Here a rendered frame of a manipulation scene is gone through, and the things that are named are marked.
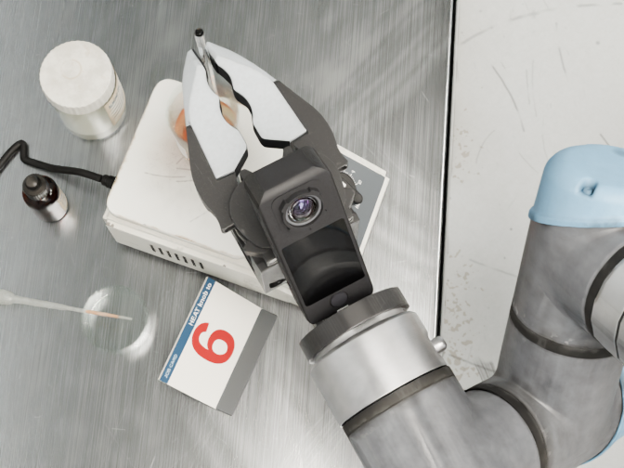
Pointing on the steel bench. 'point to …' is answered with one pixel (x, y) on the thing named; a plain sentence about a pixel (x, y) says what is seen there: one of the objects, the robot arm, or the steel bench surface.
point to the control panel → (369, 187)
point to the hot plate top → (174, 180)
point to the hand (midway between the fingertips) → (205, 58)
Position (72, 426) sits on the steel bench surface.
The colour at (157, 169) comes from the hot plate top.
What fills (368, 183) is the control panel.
